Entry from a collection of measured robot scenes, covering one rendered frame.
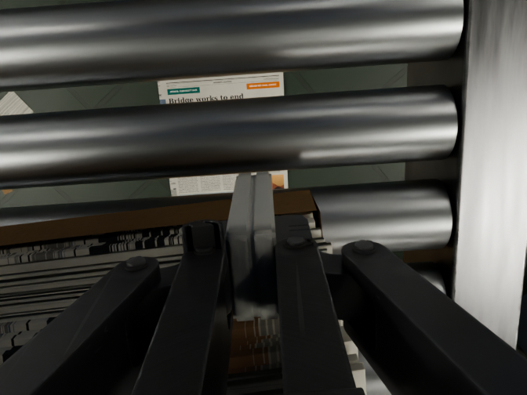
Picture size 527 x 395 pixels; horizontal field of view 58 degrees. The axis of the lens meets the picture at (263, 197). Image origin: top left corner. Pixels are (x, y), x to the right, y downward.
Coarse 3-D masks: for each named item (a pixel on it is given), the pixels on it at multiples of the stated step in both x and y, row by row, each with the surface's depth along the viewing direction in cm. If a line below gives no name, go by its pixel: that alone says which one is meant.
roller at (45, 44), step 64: (128, 0) 29; (192, 0) 28; (256, 0) 28; (320, 0) 28; (384, 0) 28; (448, 0) 27; (0, 64) 28; (64, 64) 28; (128, 64) 29; (192, 64) 29; (256, 64) 29; (320, 64) 29; (384, 64) 30
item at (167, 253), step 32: (0, 256) 26; (32, 256) 26; (64, 256) 26; (96, 256) 25; (128, 256) 25; (160, 256) 24; (0, 288) 23; (32, 288) 23; (64, 288) 23; (0, 320) 20; (32, 320) 19; (256, 320) 18; (0, 352) 17; (256, 352) 15; (352, 352) 15; (256, 384) 13
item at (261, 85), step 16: (176, 80) 106; (192, 80) 106; (208, 80) 106; (224, 80) 106; (240, 80) 106; (256, 80) 106; (272, 80) 106; (160, 96) 107; (176, 96) 107; (192, 96) 107; (208, 96) 107; (224, 96) 107; (240, 96) 107; (256, 96) 107; (208, 176) 113; (224, 176) 113; (272, 176) 112; (176, 192) 114; (192, 192) 114; (208, 192) 114; (224, 192) 114
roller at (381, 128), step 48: (288, 96) 31; (336, 96) 30; (384, 96) 30; (432, 96) 30; (0, 144) 30; (48, 144) 30; (96, 144) 30; (144, 144) 30; (192, 144) 30; (240, 144) 30; (288, 144) 30; (336, 144) 30; (384, 144) 30; (432, 144) 30
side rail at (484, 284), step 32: (480, 0) 27; (512, 0) 27; (480, 32) 28; (512, 32) 28; (416, 64) 37; (448, 64) 31; (480, 64) 28; (512, 64) 28; (480, 96) 29; (512, 96) 29; (480, 128) 30; (512, 128) 30; (448, 160) 32; (480, 160) 30; (512, 160) 30; (448, 192) 32; (480, 192) 31; (512, 192) 31; (480, 224) 31; (512, 224) 31; (416, 256) 41; (448, 256) 33; (480, 256) 32; (512, 256) 32; (448, 288) 34; (480, 288) 33; (512, 288) 33; (480, 320) 34; (512, 320) 34
